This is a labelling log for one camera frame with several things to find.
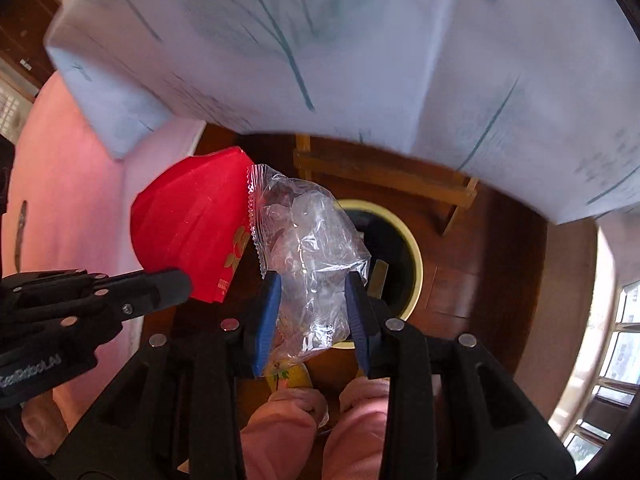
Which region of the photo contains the round blue trash bin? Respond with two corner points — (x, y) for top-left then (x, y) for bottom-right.
(332, 199), (425, 351)

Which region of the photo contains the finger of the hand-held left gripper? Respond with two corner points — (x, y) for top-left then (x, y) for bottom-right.
(60, 268), (194, 333)
(0, 270), (108, 311)

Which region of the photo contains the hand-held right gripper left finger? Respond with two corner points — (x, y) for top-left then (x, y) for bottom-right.
(67, 270), (283, 480)

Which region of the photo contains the person's left leg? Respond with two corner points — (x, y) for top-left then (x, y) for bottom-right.
(240, 387), (328, 480)

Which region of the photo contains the yellow embroidered slipper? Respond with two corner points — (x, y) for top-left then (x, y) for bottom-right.
(265, 357), (313, 393)

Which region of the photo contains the clear plastic bag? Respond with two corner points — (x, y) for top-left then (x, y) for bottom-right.
(245, 164), (372, 363)

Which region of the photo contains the window grille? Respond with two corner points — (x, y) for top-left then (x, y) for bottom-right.
(550, 280), (640, 466)

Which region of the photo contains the person's leg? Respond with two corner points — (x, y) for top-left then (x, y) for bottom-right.
(240, 387), (328, 480)
(320, 377), (396, 480)

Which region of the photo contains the tree print tablecloth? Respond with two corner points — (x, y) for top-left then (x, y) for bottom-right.
(42, 0), (640, 226)

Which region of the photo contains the pink bed sheet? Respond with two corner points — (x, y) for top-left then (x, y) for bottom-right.
(0, 72), (206, 461)

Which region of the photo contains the person's left hand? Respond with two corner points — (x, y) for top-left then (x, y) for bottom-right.
(22, 400), (68, 458)

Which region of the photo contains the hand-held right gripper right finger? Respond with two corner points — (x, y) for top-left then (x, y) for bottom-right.
(344, 271), (576, 480)

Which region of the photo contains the red paper box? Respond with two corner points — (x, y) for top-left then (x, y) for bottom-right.
(131, 146), (257, 305)

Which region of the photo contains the cream lace bed cover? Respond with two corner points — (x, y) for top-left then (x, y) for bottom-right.
(0, 57), (38, 147)

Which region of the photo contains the wooden table frame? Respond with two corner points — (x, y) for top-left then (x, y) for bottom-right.
(292, 134), (480, 236)

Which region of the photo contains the person's right leg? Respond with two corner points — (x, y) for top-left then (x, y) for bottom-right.
(320, 377), (396, 480)

